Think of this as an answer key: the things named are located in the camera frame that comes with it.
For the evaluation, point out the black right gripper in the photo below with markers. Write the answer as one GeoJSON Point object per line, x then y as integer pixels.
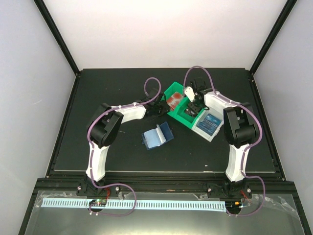
{"type": "Point", "coordinates": [194, 108]}

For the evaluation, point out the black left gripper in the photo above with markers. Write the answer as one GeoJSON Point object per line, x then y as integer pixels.
{"type": "Point", "coordinates": [166, 109]}

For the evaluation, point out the blue leather card holder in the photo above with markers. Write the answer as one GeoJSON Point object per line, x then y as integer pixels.
{"type": "Point", "coordinates": [157, 137]}

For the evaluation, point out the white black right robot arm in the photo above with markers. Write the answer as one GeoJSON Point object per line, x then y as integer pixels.
{"type": "Point", "coordinates": [242, 129]}

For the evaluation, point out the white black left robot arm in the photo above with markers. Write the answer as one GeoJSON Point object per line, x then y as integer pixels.
{"type": "Point", "coordinates": [105, 124]}

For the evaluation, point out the red white card stack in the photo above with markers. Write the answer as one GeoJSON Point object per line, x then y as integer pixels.
{"type": "Point", "coordinates": [174, 100]}

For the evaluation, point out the blue card stack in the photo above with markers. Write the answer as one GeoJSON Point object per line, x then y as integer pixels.
{"type": "Point", "coordinates": [209, 124]}

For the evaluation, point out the green plastic bin middle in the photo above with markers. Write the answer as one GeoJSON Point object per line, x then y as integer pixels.
{"type": "Point", "coordinates": [185, 115]}

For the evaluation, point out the green plastic bin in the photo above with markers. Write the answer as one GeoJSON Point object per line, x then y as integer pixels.
{"type": "Point", "coordinates": [185, 115]}
{"type": "Point", "coordinates": [174, 87]}

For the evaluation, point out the clear plastic bin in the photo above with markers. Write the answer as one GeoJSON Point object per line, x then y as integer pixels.
{"type": "Point", "coordinates": [202, 116]}

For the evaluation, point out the green plastic bin left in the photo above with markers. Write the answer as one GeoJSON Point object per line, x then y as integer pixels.
{"type": "Point", "coordinates": [174, 87]}

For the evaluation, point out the small circuit board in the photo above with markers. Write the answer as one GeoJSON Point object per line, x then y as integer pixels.
{"type": "Point", "coordinates": [98, 202]}

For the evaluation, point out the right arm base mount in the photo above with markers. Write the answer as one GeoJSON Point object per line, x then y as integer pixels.
{"type": "Point", "coordinates": [228, 190]}

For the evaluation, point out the white slotted cable duct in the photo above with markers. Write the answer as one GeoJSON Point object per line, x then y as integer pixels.
{"type": "Point", "coordinates": [174, 205]}

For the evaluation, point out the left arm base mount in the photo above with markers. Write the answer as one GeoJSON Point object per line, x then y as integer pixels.
{"type": "Point", "coordinates": [86, 188]}

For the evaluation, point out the black aluminium frame rail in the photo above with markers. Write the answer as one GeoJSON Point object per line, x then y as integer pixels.
{"type": "Point", "coordinates": [163, 184]}

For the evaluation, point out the right frame post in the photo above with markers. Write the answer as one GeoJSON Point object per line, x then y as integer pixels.
{"type": "Point", "coordinates": [285, 12]}

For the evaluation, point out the frame post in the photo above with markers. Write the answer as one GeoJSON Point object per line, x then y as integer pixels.
{"type": "Point", "coordinates": [285, 12]}
{"type": "Point", "coordinates": [41, 6]}

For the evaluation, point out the left frame post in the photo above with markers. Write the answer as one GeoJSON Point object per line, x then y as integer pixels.
{"type": "Point", "coordinates": [41, 6]}

